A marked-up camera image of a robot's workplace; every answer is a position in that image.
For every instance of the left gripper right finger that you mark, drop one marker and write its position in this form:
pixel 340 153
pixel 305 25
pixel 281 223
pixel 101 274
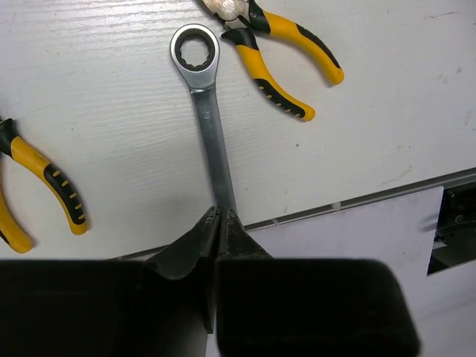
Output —
pixel 268 306

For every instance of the large silver ratchet wrench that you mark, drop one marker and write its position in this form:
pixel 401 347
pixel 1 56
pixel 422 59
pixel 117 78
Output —
pixel 201 81

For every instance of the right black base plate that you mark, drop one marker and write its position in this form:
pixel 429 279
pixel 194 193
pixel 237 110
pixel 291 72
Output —
pixel 454 241

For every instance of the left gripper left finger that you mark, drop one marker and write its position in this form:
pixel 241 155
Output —
pixel 161 306

